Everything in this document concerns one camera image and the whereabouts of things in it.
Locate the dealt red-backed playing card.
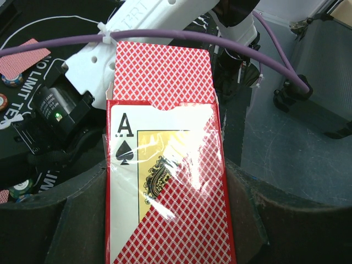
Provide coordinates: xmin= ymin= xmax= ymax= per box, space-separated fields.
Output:
xmin=1 ymin=48 xmax=51 ymax=79

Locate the blue poker chip stack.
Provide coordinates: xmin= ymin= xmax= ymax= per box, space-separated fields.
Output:
xmin=16 ymin=194 xmax=33 ymax=203

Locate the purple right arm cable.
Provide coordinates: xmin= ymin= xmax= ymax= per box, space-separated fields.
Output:
xmin=0 ymin=10 xmax=313 ymax=93

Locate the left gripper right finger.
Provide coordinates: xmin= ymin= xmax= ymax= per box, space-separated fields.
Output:
xmin=225 ymin=159 xmax=351 ymax=263

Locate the green poker chip stack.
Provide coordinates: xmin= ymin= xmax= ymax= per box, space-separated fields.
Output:
xmin=9 ymin=179 xmax=33 ymax=199

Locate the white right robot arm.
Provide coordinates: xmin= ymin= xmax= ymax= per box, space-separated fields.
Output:
xmin=1 ymin=1 xmax=258 ymax=189

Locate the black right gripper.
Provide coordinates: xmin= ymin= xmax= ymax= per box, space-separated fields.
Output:
xmin=1 ymin=66 xmax=106 ymax=189

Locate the black poker table mat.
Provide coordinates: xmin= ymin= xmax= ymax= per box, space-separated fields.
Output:
xmin=1 ymin=1 xmax=124 ymax=190

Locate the red-backed playing card deck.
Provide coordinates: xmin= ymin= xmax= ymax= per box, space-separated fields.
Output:
xmin=112 ymin=41 xmax=216 ymax=111

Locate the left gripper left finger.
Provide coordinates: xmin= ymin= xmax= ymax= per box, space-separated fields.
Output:
xmin=1 ymin=163 xmax=107 ymax=263

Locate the red playing card box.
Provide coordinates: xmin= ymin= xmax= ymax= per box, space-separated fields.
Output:
xmin=106 ymin=101 xmax=235 ymax=263

